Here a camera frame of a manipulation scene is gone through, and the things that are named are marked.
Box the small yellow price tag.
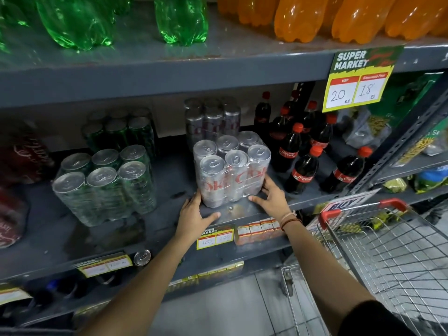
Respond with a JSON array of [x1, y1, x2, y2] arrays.
[[196, 225, 235, 251], [0, 286, 33, 307], [74, 253, 134, 279]]

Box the single silver can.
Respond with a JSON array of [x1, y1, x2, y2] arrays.
[[133, 249, 152, 267]]

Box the shrink-wrapped green can pack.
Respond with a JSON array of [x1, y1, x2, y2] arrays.
[[82, 108, 157, 162], [52, 145, 158, 227]]

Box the group of dark cola bottles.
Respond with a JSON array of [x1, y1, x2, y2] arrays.
[[253, 90, 374, 195]]

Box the large green yellow price sign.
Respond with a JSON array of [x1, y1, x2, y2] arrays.
[[322, 45, 405, 113]]

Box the small yellow snack packet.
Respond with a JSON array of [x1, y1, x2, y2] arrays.
[[382, 177, 409, 193]]

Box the metal wire shopping cart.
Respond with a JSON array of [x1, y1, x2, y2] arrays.
[[281, 198, 448, 336]]

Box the strip of orange price tags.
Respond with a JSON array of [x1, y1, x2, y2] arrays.
[[236, 217, 285, 246]]

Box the person's right hand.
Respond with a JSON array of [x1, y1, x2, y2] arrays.
[[248, 174, 297, 227]]

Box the strip of yellow price tags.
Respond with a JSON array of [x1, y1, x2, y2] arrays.
[[167, 260, 245, 288]]

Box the yellow green snack packet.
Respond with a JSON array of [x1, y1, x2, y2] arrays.
[[392, 117, 448, 168]]

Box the person's right forearm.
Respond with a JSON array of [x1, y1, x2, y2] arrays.
[[282, 219, 377, 327]]

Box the row of orange soda bottles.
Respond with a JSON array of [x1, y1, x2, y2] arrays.
[[217, 0, 448, 45]]

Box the shrink-wrapped red can pack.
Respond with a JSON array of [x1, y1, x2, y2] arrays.
[[0, 134, 55, 187], [0, 192, 29, 249]]

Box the shrink-wrapped silver can pack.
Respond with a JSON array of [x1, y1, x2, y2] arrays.
[[193, 131, 272, 209], [184, 97, 241, 151]]

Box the person's left hand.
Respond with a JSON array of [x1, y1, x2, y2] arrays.
[[174, 190, 222, 244]]

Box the wrist bracelets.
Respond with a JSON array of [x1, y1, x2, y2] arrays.
[[280, 210, 304, 232]]

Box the green soda bottle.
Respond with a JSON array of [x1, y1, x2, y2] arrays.
[[35, 0, 117, 51], [154, 0, 209, 46], [0, 0, 30, 53]]

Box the clear plastic snack bag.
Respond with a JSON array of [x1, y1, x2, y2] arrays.
[[342, 108, 393, 150]]

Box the grey metal shelf rack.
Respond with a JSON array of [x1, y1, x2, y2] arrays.
[[0, 3, 448, 329]]

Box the person's left forearm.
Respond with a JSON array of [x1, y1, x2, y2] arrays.
[[79, 231, 207, 336]]

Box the black sleeve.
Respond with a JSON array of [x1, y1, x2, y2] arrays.
[[337, 300, 418, 336]]

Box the white red offer sign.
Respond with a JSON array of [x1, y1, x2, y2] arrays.
[[305, 188, 383, 235]]

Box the blue green snack packet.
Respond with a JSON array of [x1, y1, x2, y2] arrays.
[[412, 167, 448, 195]]

